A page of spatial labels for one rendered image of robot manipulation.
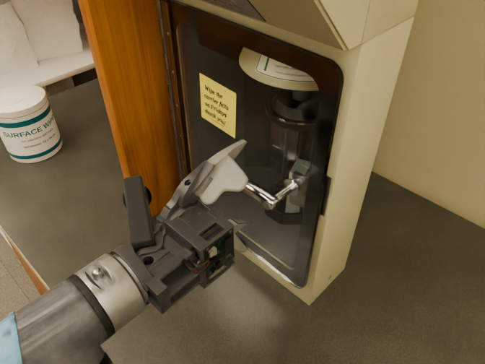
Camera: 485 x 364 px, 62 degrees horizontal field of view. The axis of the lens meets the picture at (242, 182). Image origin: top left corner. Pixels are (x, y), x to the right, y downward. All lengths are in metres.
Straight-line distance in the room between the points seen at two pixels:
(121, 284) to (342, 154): 0.29
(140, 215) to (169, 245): 0.05
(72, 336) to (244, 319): 0.37
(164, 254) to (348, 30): 0.30
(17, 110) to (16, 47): 0.59
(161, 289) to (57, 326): 0.10
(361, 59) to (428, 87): 0.48
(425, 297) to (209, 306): 0.38
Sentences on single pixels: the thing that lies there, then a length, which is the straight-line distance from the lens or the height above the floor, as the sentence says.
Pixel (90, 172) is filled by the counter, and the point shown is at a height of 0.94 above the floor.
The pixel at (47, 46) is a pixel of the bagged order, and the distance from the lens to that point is 1.68.
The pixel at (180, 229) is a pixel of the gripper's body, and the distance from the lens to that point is 0.46.
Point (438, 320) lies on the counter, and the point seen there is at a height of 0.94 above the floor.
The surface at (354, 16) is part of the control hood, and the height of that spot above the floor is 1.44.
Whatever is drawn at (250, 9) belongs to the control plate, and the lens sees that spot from 0.45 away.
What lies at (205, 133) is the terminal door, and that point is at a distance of 0.66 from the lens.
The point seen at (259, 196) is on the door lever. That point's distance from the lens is 0.53.
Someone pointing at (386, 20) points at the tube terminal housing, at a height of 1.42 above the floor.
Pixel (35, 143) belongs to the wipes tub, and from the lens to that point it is 1.10.
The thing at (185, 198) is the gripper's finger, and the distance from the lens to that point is 0.47.
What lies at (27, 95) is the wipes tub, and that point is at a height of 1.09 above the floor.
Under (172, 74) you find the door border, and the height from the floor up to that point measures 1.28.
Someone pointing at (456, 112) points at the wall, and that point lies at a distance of 0.91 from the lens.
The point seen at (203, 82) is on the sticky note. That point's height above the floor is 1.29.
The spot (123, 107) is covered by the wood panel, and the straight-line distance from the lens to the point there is 0.72.
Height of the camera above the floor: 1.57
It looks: 42 degrees down
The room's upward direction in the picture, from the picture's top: straight up
